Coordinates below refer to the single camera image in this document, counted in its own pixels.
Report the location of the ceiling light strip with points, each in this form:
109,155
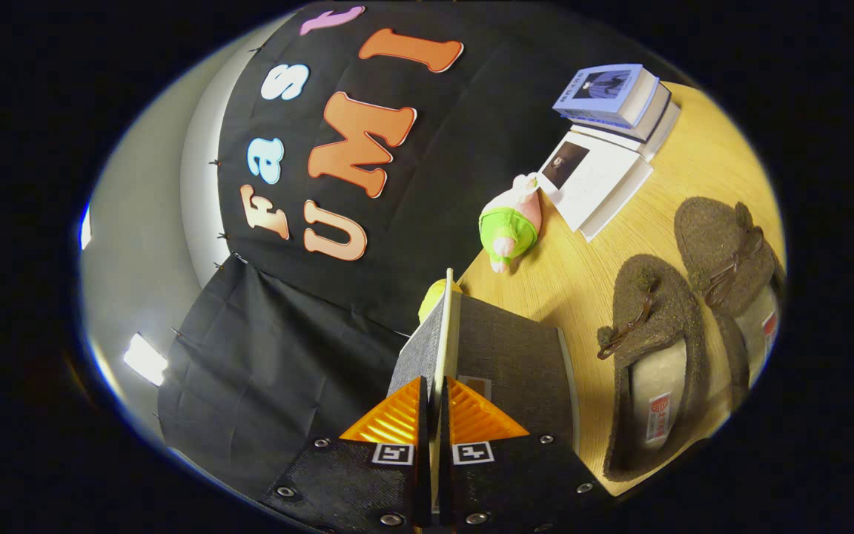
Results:
145,360

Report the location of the wide ceiling light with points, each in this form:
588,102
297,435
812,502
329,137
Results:
84,226

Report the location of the grey fabric storage box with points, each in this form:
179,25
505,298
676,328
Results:
508,356

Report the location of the grey white stacked book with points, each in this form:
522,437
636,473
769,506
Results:
657,111

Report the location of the blue book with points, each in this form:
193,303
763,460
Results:
605,93

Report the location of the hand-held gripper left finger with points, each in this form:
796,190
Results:
422,482

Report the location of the white book with portrait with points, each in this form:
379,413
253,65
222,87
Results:
597,178

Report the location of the brown fuzzy shoe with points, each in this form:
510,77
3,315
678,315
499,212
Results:
731,252
649,356

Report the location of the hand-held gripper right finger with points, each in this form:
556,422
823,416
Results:
445,482

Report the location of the yellow plush toy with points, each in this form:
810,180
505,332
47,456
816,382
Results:
433,295

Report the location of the green pink plush toy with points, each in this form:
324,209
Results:
512,222

